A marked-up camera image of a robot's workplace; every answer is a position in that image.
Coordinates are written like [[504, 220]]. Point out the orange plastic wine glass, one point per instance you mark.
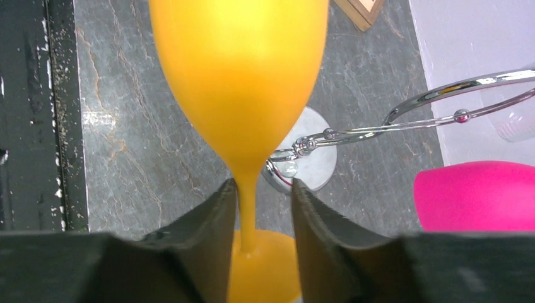
[[242, 73]]

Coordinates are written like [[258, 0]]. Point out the chrome wire wine glass rack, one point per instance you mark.
[[312, 158]]

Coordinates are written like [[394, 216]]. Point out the wooden chessboard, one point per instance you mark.
[[363, 13]]

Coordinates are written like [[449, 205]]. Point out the pink plastic wine glass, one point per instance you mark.
[[484, 196]]

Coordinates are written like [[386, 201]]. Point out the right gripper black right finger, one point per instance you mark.
[[328, 245]]

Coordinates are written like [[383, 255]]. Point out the clear tumbler wine glass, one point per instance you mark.
[[514, 123]]

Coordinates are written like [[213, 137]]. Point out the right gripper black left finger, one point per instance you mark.
[[198, 245]]

